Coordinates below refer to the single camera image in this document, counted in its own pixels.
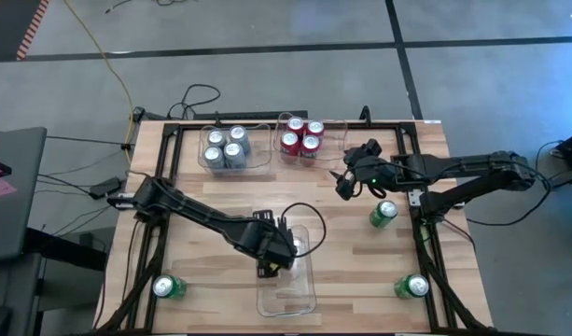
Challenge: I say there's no silver soda can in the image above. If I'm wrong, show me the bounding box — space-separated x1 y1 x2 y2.
202 145 226 176
205 129 229 150
228 124 252 155
222 141 247 170

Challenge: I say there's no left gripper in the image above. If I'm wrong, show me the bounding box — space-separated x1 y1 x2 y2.
245 209 299 279

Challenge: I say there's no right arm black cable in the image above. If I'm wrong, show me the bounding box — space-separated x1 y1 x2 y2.
466 175 552 228

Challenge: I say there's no clear plastic bin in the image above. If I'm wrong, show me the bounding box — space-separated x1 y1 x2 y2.
274 111 350 165
252 224 318 319
197 121 273 177

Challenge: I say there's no looped black floor cable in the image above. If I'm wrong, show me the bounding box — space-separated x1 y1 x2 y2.
166 83 221 121

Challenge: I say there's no yellow floor cable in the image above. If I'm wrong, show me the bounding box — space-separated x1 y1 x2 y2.
63 0 136 162

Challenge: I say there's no green soda can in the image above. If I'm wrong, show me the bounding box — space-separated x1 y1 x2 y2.
289 234 307 256
393 273 430 301
152 274 188 300
369 199 399 228

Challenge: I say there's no black device cable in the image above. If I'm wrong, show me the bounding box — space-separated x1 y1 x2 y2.
535 139 566 186

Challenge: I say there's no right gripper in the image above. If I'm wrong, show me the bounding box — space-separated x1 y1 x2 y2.
329 147 369 201

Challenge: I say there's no grey metal bracket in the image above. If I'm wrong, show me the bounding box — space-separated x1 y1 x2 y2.
543 162 572 192

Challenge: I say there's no black power adapter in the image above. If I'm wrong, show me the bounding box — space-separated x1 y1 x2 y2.
88 175 124 201

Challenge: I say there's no dark grey cabinet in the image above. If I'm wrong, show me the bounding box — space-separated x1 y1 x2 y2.
0 227 108 336

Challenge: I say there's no thin black floor cable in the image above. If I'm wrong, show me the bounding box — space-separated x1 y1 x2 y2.
105 0 196 14

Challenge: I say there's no black mat orange striped edge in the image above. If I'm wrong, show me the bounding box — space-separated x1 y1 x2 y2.
0 0 51 63

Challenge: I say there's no grey side table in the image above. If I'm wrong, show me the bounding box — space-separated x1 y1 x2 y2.
0 126 48 262

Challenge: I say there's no long black bar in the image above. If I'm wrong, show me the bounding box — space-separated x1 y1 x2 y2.
194 110 310 120

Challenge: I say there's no red soda can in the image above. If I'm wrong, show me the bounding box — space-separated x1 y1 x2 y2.
300 133 322 161
279 130 301 158
286 116 306 137
306 119 327 140

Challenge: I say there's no black aluminium table frame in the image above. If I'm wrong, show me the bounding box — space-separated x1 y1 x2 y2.
94 110 496 336

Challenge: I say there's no black side table cable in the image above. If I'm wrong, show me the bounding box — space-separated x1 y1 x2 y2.
45 133 131 151

